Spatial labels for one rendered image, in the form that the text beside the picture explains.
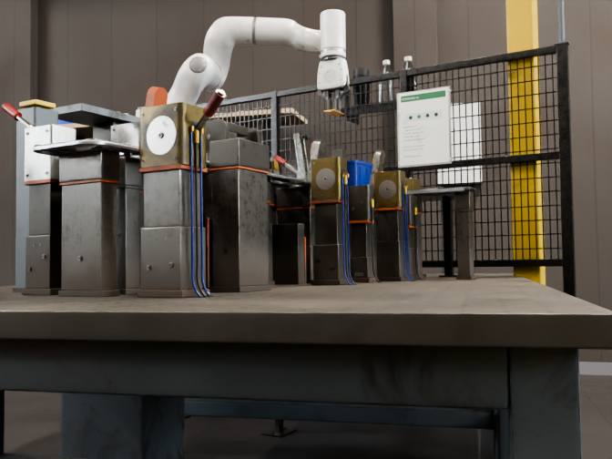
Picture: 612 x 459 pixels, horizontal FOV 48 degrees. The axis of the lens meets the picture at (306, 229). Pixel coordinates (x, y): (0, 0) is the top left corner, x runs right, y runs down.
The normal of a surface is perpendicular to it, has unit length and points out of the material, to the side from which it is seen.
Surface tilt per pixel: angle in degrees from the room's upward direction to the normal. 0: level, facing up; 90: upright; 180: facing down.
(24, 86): 90
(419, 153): 90
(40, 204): 90
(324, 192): 90
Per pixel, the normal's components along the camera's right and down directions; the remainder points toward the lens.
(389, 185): -0.51, -0.04
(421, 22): -0.25, -0.04
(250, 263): 0.86, -0.04
